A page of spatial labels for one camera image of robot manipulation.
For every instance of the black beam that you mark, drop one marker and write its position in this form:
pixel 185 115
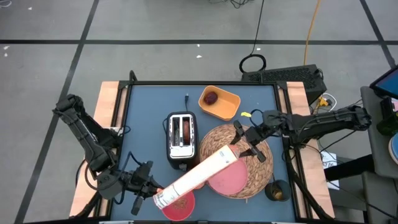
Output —
pixel 348 168

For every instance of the black-framed monitor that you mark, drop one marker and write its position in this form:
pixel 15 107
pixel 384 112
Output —
pixel 388 82

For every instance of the red bowl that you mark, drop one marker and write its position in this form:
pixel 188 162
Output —
pixel 183 214

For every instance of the dark green cup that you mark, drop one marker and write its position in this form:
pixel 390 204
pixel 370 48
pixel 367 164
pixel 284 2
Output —
pixel 270 193

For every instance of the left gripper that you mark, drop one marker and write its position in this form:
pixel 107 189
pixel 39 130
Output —
pixel 140 182

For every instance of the round woven placemat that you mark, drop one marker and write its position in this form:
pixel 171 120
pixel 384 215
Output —
pixel 217 137

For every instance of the orange plastic tray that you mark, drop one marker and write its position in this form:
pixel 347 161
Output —
pixel 227 107

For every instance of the brown cereal pieces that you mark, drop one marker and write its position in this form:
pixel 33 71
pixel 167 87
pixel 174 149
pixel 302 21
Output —
pixel 180 206

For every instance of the black and silver toaster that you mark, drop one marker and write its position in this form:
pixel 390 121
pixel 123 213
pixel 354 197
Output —
pixel 180 151

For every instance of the black computer case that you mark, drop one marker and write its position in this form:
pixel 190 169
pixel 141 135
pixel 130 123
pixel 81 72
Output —
pixel 286 76

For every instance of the yellow tape tag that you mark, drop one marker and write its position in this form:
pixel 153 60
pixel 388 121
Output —
pixel 246 114

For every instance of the grey desk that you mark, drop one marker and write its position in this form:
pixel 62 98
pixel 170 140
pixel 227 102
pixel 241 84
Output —
pixel 373 140

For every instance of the grey box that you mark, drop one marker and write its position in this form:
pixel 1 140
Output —
pixel 379 199

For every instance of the Cheerios cereal box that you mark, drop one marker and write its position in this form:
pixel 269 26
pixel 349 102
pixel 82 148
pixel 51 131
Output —
pixel 199 174

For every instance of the blue and white round object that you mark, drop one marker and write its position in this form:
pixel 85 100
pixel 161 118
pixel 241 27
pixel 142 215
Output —
pixel 394 149

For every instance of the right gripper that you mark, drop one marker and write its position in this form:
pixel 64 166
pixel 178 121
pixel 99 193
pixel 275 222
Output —
pixel 258 133

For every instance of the brown bagel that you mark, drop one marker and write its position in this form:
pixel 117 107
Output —
pixel 186 132

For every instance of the light wooden board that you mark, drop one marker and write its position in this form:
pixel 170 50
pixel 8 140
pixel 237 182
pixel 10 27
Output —
pixel 102 96
pixel 297 93

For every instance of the dark red plum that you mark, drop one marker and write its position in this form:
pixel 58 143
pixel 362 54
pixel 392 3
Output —
pixel 211 98

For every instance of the pink plate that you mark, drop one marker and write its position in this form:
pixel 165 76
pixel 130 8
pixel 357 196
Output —
pixel 230 180

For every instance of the black aluminium table frame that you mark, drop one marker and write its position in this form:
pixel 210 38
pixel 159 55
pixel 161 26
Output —
pixel 174 83

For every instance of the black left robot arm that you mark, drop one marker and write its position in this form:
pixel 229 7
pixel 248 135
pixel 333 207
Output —
pixel 93 146

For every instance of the yellow plug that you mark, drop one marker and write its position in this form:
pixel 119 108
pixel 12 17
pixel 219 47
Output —
pixel 322 101

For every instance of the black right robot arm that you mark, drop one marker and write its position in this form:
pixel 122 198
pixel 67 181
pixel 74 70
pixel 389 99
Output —
pixel 326 123

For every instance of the dark green object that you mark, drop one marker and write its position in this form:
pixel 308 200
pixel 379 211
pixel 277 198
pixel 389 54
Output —
pixel 387 127

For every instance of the white paper sheet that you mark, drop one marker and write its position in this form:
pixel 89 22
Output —
pixel 329 163

